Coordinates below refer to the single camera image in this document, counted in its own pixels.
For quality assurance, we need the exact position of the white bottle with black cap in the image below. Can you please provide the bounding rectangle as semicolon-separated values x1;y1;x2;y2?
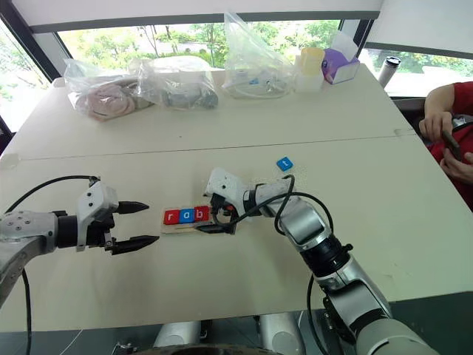
377;55;402;90

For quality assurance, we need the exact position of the person's right hand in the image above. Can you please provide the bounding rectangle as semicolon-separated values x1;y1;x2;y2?
418;110;455;143

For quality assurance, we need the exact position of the wooden letter tray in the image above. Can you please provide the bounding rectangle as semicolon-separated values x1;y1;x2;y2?
160;206;238;236

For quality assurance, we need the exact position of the person in red shirt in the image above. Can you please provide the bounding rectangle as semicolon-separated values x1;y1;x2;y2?
426;81;473;212

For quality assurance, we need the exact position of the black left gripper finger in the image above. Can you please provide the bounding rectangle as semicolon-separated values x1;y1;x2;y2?
117;200;150;216
110;234;160;257

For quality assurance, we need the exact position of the dark phone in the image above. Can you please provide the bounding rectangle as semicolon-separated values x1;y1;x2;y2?
441;129;463;162

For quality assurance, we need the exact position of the silver rounded robot part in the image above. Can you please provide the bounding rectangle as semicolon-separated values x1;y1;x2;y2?
152;320;201;349
258;312;307;355

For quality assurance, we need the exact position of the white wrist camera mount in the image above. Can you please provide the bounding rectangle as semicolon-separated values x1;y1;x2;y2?
202;166;249;217
75;180;120;253

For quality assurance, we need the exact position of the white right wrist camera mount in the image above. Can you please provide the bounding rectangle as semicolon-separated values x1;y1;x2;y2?
202;166;249;217

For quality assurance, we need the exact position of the plastic bag with pink cloth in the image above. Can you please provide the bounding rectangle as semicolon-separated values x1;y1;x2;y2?
64;58;156;122

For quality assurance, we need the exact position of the white plastic container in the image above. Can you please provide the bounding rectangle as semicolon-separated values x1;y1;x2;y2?
293;54;327;94

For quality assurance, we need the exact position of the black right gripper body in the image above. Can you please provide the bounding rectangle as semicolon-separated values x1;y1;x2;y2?
210;195;242;235

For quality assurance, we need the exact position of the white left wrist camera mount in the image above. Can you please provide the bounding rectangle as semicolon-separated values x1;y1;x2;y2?
75;180;120;253

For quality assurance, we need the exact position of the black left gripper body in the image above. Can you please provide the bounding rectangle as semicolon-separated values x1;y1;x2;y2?
86;211;117;252

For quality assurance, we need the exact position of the black cable under left arm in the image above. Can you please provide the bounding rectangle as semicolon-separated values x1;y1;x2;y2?
21;267;34;355

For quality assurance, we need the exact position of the plastic bag with grey items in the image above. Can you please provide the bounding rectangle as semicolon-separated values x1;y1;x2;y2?
128;56;220;111

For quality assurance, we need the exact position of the black cable under arm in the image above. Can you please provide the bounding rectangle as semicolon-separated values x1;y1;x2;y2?
306;274;332;355
21;267;34;355

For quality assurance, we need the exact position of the purple tissue box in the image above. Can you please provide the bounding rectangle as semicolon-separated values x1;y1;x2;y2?
321;30;361;86

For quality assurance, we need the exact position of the yellow plastic cup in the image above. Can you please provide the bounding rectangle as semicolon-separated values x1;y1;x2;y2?
299;47;326;78

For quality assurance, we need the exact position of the person's left hand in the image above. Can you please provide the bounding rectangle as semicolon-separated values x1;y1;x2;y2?
439;150;473;185

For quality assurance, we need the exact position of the tall clear plastic bag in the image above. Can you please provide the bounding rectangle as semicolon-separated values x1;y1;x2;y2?
221;12;297;100

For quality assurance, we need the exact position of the black grey object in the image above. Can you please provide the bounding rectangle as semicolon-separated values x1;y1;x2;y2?
451;113;473;132

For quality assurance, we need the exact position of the black cable under right arm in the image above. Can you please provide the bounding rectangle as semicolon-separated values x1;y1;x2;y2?
306;274;332;355

